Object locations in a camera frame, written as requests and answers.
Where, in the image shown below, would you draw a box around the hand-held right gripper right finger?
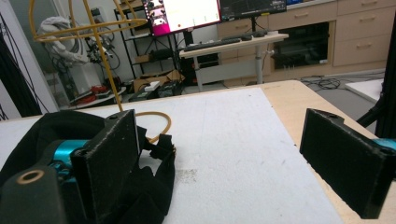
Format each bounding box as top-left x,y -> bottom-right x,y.
299,107 -> 396,219

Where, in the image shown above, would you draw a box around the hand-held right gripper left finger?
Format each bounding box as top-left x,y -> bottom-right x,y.
69,108 -> 141,224

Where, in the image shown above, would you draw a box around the black metal stand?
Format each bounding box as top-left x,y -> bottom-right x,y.
356,0 -> 396,140

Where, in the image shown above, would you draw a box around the cardboard box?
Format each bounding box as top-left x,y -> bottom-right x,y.
133,69 -> 185,93

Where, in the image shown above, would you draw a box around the white foam mat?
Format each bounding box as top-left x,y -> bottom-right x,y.
0,87 -> 344,224

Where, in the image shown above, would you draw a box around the black metal shelf rack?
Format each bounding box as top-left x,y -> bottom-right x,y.
114,5 -> 189,82

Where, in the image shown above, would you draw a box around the beige wooden cabinet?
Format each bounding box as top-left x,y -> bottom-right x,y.
217,0 -> 396,84

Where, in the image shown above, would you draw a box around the black keyboard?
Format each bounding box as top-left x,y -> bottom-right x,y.
183,37 -> 243,52

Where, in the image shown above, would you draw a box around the white standing desk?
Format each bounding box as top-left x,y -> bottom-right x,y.
179,32 -> 290,93

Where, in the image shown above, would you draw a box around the monitor with bright screen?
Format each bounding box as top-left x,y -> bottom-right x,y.
143,0 -> 222,37

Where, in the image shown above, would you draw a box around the monitor with dark screen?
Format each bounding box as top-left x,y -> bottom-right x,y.
219,0 -> 288,22

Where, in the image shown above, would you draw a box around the black floor cables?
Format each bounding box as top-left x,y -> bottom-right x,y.
300,72 -> 386,91

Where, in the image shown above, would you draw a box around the yellow wire stand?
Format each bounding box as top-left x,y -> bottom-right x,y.
28,0 -> 173,144

